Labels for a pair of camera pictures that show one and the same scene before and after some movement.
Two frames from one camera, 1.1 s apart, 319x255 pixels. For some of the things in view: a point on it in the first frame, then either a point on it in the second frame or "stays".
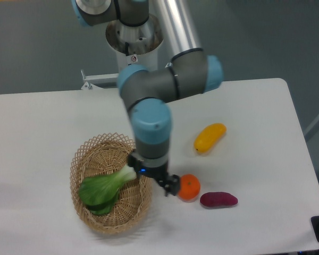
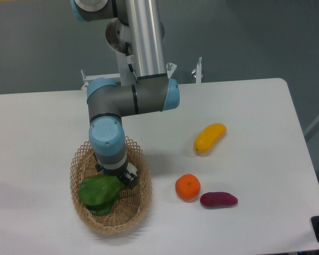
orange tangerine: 190,187 stays
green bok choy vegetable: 99,193 stays
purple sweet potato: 213,200 stays
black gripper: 173,183 to 118,172
